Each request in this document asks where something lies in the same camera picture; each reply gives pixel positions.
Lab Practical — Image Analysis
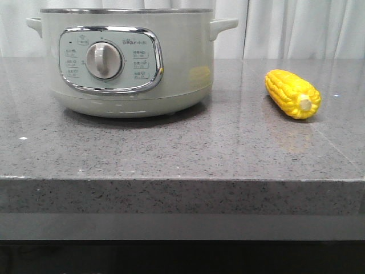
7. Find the yellow corn cob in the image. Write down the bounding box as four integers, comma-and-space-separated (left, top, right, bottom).
265, 69, 322, 120

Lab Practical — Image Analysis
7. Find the white curtain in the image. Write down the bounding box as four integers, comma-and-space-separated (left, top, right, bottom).
1, 1, 364, 59

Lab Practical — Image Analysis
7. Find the pale green electric cooking pot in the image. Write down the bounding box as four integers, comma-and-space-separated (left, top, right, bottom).
26, 8, 238, 118

